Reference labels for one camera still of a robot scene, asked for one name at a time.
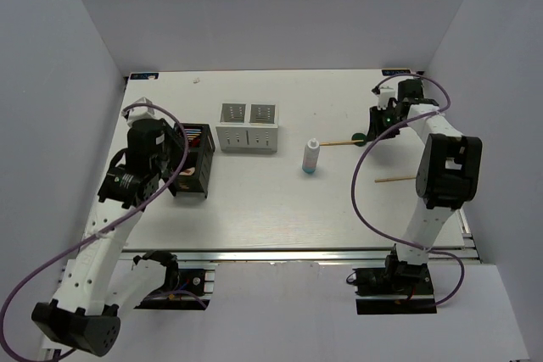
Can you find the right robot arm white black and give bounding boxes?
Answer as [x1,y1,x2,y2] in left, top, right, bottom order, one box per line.
[367,79,483,293]

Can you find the blue label sticker right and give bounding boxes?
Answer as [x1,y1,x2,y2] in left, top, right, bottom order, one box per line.
[381,69,411,77]

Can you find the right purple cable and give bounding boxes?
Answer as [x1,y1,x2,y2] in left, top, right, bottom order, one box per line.
[351,75,466,307]

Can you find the gold makeup pencil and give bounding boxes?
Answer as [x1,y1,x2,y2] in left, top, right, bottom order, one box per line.
[320,139,366,147]
[374,175,417,183]

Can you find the white spray bottle teal base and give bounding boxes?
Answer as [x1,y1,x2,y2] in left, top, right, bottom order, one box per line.
[301,138,320,174]

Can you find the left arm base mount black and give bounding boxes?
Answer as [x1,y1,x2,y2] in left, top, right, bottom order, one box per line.
[136,267,215,311]

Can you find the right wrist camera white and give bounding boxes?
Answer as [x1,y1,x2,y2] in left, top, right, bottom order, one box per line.
[372,86,396,110]

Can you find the black mesh organizer box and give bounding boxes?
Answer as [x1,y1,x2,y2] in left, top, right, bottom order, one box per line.
[169,123,216,198]

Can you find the blue label sticker left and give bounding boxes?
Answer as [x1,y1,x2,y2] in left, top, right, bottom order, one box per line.
[129,72,159,81]

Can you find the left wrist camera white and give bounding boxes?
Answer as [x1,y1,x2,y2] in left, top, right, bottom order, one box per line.
[120,97,155,127]

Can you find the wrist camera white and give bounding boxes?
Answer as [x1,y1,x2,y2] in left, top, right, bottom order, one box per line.
[372,86,396,110]
[120,97,155,127]

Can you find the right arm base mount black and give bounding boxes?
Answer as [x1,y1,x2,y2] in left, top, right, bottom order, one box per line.
[345,267,437,315]

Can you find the blue label sticker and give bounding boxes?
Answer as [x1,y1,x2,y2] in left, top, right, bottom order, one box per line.
[129,72,159,81]
[381,69,411,77]

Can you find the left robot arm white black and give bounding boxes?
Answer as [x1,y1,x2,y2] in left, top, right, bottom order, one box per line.
[31,119,189,357]

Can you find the peach round powder puff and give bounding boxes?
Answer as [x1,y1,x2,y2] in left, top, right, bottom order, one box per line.
[179,167,196,176]

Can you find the white slotted organizer box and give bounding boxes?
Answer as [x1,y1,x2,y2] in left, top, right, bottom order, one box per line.
[216,103,279,153]

